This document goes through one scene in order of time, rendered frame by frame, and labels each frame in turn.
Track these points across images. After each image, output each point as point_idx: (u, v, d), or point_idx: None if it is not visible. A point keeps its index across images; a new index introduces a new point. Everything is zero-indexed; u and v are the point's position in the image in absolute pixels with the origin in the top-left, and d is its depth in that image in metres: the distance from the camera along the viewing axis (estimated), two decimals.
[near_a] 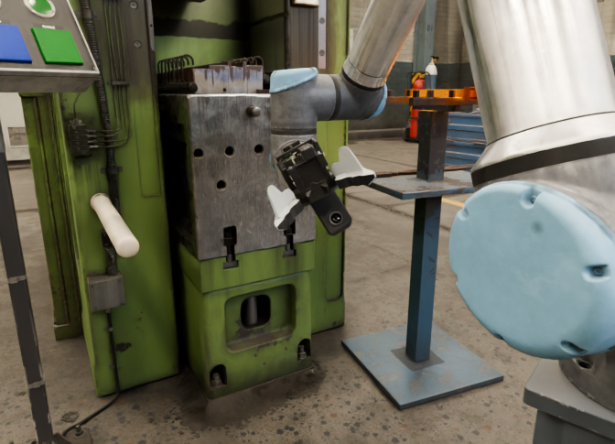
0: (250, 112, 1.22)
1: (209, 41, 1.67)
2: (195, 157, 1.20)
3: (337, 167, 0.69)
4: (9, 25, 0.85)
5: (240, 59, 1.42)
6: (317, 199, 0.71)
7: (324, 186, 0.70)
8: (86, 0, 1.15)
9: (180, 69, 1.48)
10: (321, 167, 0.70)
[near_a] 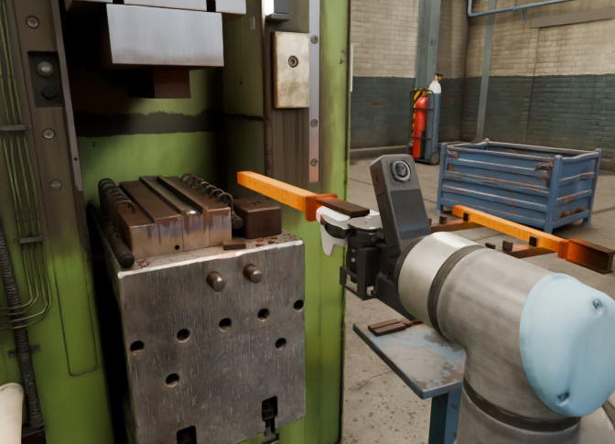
0: (210, 285, 0.87)
1: (172, 136, 1.33)
2: (133, 352, 0.86)
3: None
4: None
5: (204, 182, 1.07)
6: (361, 218, 0.55)
7: None
8: None
9: (129, 189, 1.14)
10: None
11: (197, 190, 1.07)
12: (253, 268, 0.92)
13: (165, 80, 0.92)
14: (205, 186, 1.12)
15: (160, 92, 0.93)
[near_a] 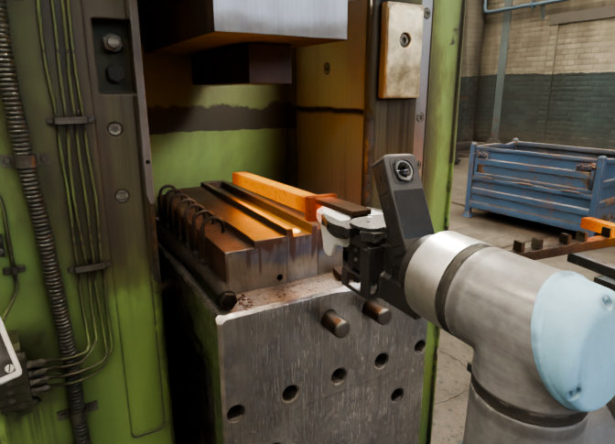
0: (330, 330, 0.66)
1: (235, 134, 1.11)
2: (231, 420, 0.64)
3: None
4: None
5: None
6: (363, 218, 0.55)
7: None
8: (21, 136, 0.59)
9: (196, 198, 0.92)
10: None
11: None
12: (378, 305, 0.70)
13: (262, 59, 0.71)
14: None
15: (256, 74, 0.71)
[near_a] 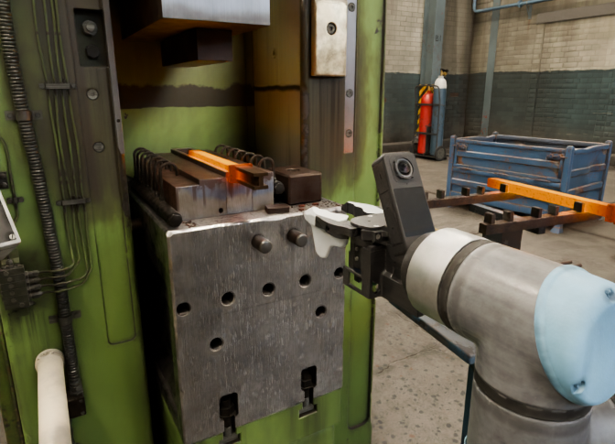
0: (257, 247, 0.86)
1: (201, 110, 1.32)
2: (179, 314, 0.84)
3: None
4: None
5: (242, 150, 1.06)
6: (363, 217, 0.55)
7: None
8: (20, 96, 0.79)
9: (164, 158, 1.13)
10: None
11: (234, 158, 1.06)
12: (297, 232, 0.90)
13: (208, 41, 0.91)
14: (241, 156, 1.11)
15: (203, 53, 0.91)
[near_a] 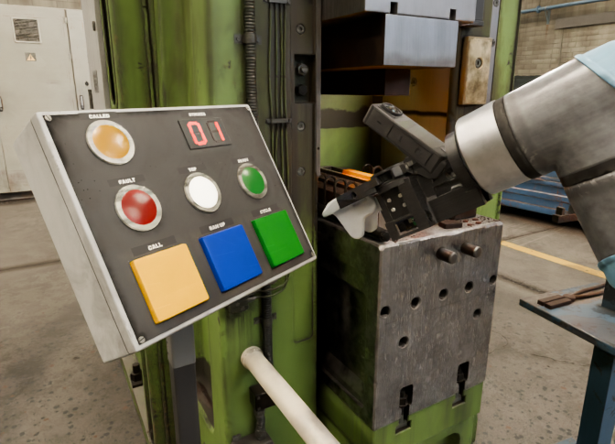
0: (445, 258, 1.00)
1: (336, 131, 1.46)
2: (382, 316, 0.98)
3: (380, 204, 0.60)
4: (234, 226, 0.63)
5: None
6: None
7: None
8: None
9: (322, 177, 1.27)
10: None
11: None
12: (472, 244, 1.04)
13: (393, 79, 1.05)
14: None
15: (389, 90, 1.05)
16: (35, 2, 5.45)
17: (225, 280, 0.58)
